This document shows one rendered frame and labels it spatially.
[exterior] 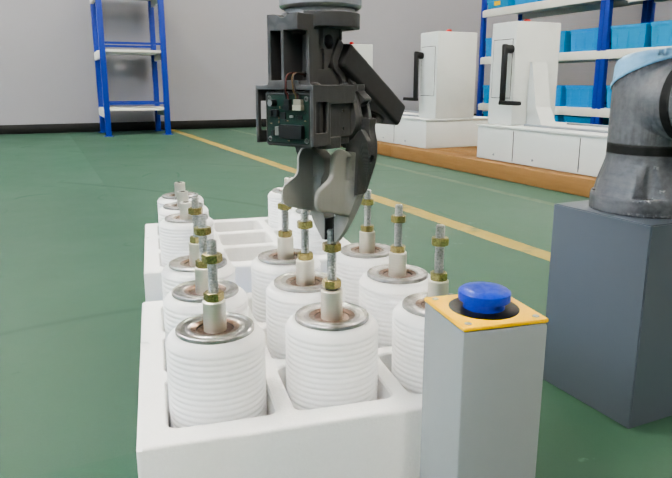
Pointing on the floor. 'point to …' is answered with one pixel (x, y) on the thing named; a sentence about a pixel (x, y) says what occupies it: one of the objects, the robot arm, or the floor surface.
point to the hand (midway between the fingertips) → (336, 226)
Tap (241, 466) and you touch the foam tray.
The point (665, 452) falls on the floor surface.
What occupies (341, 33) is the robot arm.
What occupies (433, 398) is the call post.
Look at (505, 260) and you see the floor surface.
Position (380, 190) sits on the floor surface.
